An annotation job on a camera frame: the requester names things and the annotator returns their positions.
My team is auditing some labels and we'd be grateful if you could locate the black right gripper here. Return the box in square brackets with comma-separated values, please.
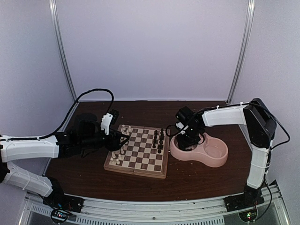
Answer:
[177, 126, 203, 149]

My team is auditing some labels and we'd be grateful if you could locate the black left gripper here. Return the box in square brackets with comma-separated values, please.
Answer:
[79, 127, 130, 152]

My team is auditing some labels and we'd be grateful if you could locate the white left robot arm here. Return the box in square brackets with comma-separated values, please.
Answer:
[0, 111, 130, 208]

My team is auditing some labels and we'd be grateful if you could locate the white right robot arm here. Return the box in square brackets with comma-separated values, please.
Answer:
[170, 98, 277, 207]

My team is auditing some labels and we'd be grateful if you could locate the white chess pieces row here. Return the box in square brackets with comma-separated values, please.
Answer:
[110, 124, 132, 165]

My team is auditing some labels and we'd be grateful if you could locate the wooden chess board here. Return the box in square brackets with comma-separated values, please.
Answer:
[104, 126, 169, 179]

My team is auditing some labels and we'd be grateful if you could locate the pink plastic double bowl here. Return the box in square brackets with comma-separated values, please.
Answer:
[169, 133, 228, 168]

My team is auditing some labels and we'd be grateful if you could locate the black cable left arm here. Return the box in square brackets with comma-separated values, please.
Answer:
[37, 88, 115, 141]

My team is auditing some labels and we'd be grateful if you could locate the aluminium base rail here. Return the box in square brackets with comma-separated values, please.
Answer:
[19, 185, 286, 225]

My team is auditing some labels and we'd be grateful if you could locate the aluminium frame post right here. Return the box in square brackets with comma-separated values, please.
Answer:
[226, 0, 255, 104]

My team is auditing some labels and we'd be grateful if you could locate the aluminium frame post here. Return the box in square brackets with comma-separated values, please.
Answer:
[226, 0, 255, 104]
[49, 0, 77, 101]

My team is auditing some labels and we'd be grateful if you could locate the aluminium frame post left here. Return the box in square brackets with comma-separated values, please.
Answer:
[49, 0, 77, 101]

